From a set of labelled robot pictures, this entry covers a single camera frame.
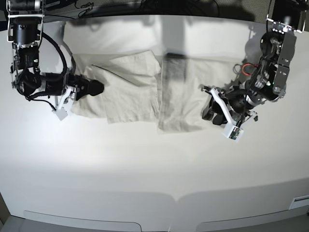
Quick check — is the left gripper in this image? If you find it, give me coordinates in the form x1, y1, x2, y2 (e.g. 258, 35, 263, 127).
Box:
201, 84, 260, 126

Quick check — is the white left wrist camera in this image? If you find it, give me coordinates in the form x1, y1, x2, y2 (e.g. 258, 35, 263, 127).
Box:
223, 123, 244, 142

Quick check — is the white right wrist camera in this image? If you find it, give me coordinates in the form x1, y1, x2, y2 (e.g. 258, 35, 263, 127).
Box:
54, 107, 69, 121

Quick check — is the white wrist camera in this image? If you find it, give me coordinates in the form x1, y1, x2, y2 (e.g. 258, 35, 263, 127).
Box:
223, 123, 244, 142
54, 107, 69, 121

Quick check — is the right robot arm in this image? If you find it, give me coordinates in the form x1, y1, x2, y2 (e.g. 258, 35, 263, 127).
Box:
5, 0, 104, 116

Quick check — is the beige T-shirt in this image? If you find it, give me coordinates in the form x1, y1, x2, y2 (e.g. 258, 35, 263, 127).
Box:
71, 50, 236, 133

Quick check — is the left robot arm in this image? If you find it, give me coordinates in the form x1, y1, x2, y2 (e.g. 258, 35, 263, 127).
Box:
218, 0, 309, 126

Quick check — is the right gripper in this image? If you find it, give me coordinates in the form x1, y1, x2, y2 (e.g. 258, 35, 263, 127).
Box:
36, 73, 105, 113

